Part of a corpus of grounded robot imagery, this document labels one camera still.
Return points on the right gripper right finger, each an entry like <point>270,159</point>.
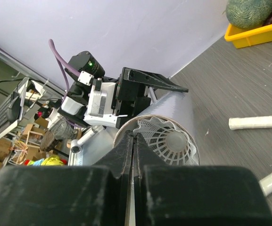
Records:
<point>168,195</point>

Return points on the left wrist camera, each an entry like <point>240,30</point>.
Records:
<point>72,107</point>

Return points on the white shuttlecock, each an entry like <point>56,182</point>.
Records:
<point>168,141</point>

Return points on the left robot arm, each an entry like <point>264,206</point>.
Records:
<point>84,67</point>

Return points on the yellow plastic bin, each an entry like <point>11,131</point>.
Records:
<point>244,38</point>

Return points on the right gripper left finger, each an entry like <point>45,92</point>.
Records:
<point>96,195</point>

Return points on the green melon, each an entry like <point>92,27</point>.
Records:
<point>248,14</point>

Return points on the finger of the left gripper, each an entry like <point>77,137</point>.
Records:
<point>134,82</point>

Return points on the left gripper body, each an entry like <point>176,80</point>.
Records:
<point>113,104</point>

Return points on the white shuttlecock tube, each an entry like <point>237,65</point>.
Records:
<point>174,106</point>

